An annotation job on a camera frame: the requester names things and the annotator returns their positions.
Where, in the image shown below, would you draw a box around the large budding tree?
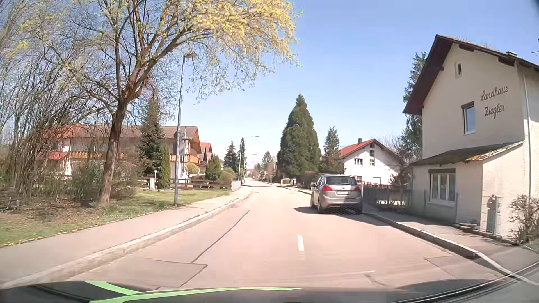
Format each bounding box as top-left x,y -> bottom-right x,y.
25,0 -> 302,208

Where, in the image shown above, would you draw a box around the bare shrubs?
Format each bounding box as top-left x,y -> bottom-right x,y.
0,38 -> 102,200

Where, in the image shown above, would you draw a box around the tall grey lamp post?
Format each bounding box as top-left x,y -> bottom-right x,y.
173,51 -> 198,206

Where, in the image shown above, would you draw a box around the grass lawn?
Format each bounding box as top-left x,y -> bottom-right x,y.
0,187 -> 232,248

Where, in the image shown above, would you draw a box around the wooden fence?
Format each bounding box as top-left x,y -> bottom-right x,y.
137,178 -> 233,191

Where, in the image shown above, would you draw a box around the white house with red roof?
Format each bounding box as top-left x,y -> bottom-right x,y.
339,138 -> 403,186

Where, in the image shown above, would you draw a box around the tall dark conifer tree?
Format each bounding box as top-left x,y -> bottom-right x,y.
276,93 -> 323,179

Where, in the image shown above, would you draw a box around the silver parked car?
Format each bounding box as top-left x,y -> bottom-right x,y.
310,174 -> 364,214

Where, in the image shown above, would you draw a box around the grey asphalt road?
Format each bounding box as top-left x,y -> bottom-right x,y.
67,179 -> 506,291

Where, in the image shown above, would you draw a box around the row of conifer trees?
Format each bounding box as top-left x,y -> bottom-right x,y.
205,137 -> 248,182

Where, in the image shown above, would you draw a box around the bare bush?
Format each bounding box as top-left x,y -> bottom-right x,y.
507,194 -> 539,245

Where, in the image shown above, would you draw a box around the metal garden fence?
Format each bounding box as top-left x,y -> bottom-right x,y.
361,182 -> 412,208

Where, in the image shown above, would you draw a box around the cream house with brown roof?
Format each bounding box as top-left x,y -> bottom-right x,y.
402,35 -> 539,238

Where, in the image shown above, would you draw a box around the large house with wooden balcony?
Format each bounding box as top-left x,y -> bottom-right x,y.
40,124 -> 213,182

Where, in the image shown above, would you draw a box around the conifer tree behind house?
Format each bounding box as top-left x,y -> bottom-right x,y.
398,51 -> 428,165

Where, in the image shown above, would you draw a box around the grey paved pavement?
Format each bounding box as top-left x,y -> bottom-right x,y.
269,182 -> 539,287
0,185 -> 253,289

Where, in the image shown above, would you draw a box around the small dark conifer tree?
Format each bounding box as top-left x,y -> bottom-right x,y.
320,125 -> 345,175

